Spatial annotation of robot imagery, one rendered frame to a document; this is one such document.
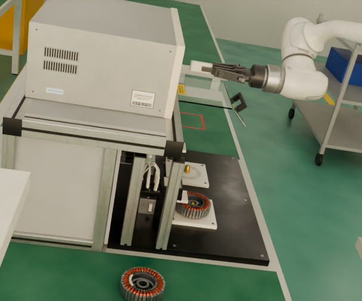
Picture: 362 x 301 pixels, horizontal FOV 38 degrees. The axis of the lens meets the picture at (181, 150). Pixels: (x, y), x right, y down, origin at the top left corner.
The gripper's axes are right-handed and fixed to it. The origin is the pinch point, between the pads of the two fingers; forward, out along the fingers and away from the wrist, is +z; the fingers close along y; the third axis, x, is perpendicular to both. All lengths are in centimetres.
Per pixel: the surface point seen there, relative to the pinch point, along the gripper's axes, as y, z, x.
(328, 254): 73, -105, -118
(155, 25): -12.1, 17.1, 13.2
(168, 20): -2.1, 12.8, 13.3
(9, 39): 327, 129, -105
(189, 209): -25.3, -1.9, -36.9
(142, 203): -24.1, 12.4, -38.1
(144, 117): -30.4, 16.7, -7.1
